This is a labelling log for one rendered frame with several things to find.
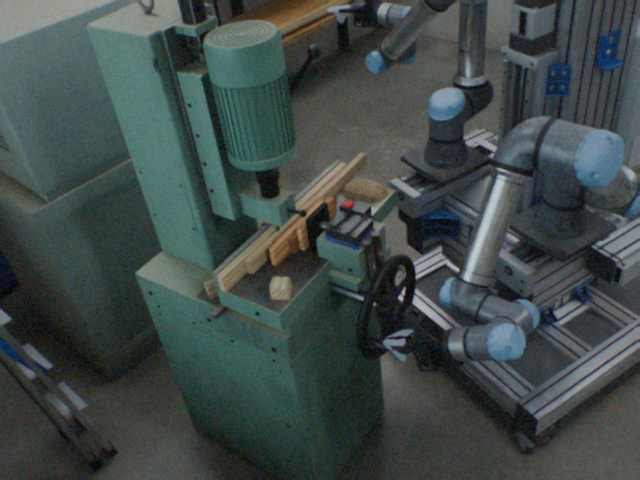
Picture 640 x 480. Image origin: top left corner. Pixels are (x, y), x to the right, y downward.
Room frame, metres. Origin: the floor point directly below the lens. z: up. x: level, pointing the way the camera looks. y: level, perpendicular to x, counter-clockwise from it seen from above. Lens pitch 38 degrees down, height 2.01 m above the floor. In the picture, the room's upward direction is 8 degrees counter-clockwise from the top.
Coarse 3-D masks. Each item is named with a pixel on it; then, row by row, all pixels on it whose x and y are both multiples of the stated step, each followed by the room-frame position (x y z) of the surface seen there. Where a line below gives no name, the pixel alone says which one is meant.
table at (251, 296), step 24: (384, 216) 1.54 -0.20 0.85; (264, 264) 1.33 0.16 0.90; (288, 264) 1.32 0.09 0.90; (312, 264) 1.30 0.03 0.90; (216, 288) 1.26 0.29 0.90; (240, 288) 1.25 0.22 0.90; (264, 288) 1.24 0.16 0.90; (312, 288) 1.24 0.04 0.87; (360, 288) 1.24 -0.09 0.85; (240, 312) 1.22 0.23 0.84; (264, 312) 1.16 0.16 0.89; (288, 312) 1.16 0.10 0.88
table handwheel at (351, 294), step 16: (400, 256) 1.24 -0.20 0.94; (384, 272) 1.18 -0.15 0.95; (336, 288) 1.28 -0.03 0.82; (368, 288) 1.15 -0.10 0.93; (400, 288) 1.25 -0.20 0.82; (368, 304) 1.11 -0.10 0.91; (384, 304) 1.17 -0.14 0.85; (400, 304) 1.20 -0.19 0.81; (368, 320) 1.10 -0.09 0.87; (384, 320) 1.18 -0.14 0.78; (400, 320) 1.24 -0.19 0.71; (384, 336) 1.16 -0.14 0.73; (368, 352) 1.09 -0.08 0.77; (384, 352) 1.15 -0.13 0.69
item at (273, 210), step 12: (240, 192) 1.44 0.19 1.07; (252, 192) 1.43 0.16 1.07; (288, 192) 1.41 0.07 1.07; (252, 204) 1.41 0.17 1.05; (264, 204) 1.38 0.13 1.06; (276, 204) 1.36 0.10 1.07; (288, 204) 1.38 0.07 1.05; (252, 216) 1.42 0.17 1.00; (264, 216) 1.39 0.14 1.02; (276, 216) 1.36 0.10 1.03; (288, 216) 1.38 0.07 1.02
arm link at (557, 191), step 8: (552, 176) 1.41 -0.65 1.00; (544, 184) 1.44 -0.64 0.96; (552, 184) 1.41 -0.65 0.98; (560, 184) 1.39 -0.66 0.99; (568, 184) 1.37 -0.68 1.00; (544, 192) 1.43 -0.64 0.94; (552, 192) 1.40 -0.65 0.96; (560, 192) 1.39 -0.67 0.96; (568, 192) 1.37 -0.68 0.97; (576, 192) 1.36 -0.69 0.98; (584, 192) 1.34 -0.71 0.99; (552, 200) 1.40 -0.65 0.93; (560, 200) 1.38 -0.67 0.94; (568, 200) 1.38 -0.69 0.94; (576, 200) 1.36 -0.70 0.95
